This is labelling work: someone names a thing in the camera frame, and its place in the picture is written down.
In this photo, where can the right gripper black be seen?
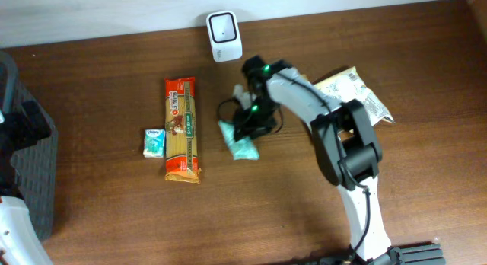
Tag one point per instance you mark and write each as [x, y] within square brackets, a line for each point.
[248, 125]

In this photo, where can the teal wet wipes pack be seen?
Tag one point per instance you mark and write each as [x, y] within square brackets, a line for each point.
[244, 149]

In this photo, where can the orange spaghetti packet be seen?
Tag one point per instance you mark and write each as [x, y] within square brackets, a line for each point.
[181, 155]

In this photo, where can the small teal tissue pack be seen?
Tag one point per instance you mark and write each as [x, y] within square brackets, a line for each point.
[154, 143]

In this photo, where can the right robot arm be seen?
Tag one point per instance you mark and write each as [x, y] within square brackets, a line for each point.
[345, 144]

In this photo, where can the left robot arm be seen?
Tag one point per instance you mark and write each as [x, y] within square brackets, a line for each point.
[19, 241]

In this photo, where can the white barcode scanner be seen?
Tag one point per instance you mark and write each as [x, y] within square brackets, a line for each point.
[224, 36]

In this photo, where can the grey plastic mesh basket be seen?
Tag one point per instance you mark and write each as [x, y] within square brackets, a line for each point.
[35, 165]

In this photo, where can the grey arm base mount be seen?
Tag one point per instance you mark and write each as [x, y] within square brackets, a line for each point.
[426, 254]

